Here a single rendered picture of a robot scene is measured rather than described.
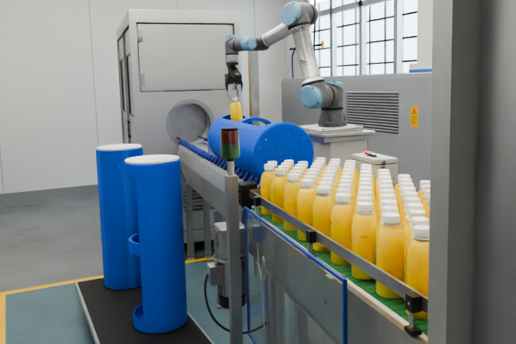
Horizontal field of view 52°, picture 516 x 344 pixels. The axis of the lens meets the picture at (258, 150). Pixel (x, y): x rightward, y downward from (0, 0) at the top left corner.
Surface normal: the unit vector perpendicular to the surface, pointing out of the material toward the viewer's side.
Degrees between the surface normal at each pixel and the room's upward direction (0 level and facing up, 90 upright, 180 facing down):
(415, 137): 90
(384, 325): 90
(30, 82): 90
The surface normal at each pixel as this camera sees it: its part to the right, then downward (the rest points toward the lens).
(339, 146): 0.43, 0.11
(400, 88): -0.90, 0.07
